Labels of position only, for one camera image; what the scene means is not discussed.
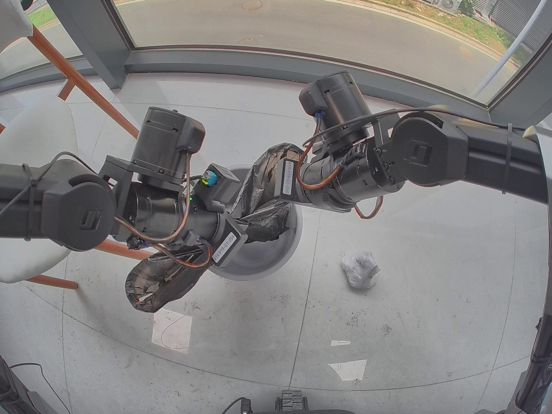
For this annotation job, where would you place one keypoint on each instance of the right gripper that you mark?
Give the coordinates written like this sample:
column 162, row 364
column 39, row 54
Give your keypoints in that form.
column 317, row 179

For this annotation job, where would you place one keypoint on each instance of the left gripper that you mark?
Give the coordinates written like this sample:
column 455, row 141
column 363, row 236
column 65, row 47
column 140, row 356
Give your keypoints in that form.
column 226, row 244

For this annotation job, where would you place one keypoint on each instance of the black plastic bag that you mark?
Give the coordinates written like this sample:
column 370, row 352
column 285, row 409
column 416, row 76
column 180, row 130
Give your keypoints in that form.
column 168, row 283

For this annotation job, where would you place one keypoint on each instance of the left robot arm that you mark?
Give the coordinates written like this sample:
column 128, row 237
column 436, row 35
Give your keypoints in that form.
column 77, row 214

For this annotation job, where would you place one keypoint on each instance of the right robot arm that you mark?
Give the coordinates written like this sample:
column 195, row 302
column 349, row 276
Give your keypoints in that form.
column 431, row 149

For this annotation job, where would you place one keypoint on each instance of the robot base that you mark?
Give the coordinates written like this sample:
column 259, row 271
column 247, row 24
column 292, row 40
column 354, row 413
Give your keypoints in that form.
column 292, row 403

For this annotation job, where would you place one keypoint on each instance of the white trash bin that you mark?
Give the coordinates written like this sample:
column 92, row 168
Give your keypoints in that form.
column 258, row 263

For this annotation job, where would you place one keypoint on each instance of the crumpled white paper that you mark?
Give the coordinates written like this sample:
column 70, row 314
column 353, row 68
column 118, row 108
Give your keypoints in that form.
column 360, row 270

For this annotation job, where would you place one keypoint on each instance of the white chair with orange legs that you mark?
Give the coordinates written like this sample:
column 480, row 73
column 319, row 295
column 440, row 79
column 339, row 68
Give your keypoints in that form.
column 39, row 136

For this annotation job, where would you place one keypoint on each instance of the window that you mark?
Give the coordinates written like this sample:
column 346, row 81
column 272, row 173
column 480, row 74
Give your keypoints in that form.
column 86, row 15

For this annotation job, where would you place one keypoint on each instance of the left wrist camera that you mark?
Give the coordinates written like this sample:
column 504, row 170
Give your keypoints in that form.
column 224, row 181

